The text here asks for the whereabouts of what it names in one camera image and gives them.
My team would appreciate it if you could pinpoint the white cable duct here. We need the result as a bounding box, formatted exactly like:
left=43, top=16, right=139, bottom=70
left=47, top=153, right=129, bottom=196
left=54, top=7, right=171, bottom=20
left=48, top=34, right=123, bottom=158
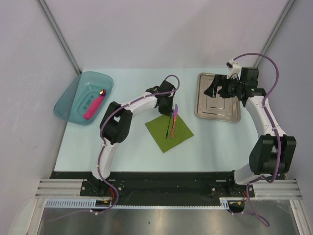
left=45, top=197, right=245, bottom=210

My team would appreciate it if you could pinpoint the green paper napkin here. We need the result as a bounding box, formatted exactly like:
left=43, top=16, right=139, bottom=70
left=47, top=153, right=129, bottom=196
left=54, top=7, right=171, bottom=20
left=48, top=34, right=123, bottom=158
left=145, top=115, right=194, bottom=153

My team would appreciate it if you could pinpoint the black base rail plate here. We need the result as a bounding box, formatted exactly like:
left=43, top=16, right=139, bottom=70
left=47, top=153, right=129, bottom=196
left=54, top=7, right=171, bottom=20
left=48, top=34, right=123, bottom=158
left=49, top=171, right=286, bottom=212

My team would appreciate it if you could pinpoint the teal plastic bin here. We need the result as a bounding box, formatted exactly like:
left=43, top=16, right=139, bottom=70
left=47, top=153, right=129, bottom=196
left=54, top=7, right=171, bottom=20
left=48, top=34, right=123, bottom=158
left=53, top=71, right=113, bottom=125

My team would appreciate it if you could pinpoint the iridescent fork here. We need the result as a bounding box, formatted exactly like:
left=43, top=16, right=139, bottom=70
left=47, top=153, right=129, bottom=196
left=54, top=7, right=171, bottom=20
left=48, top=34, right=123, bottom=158
left=165, top=115, right=172, bottom=139

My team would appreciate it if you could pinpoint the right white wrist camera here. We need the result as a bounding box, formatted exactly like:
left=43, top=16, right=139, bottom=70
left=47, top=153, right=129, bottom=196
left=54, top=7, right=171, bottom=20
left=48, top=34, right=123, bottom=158
left=226, top=59, right=242, bottom=80

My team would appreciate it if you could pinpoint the steel metal tray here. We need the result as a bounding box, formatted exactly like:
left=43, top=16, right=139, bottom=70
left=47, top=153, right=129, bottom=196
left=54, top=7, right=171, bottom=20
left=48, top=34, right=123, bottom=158
left=195, top=73, right=241, bottom=123

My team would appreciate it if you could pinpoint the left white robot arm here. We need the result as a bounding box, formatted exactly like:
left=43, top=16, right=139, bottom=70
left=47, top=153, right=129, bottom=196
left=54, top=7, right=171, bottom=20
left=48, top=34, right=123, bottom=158
left=91, top=79, right=179, bottom=196

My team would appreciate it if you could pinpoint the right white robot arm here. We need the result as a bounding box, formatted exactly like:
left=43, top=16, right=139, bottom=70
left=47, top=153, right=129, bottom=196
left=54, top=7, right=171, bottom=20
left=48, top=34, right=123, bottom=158
left=204, top=74, right=296, bottom=196

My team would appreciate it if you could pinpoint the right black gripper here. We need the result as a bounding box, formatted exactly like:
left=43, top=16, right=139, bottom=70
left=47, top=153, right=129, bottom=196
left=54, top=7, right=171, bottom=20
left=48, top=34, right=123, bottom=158
left=204, top=74, right=244, bottom=98

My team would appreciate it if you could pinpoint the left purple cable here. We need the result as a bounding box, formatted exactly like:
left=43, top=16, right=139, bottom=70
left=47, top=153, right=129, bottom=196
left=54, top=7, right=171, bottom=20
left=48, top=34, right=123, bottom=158
left=47, top=74, right=180, bottom=222

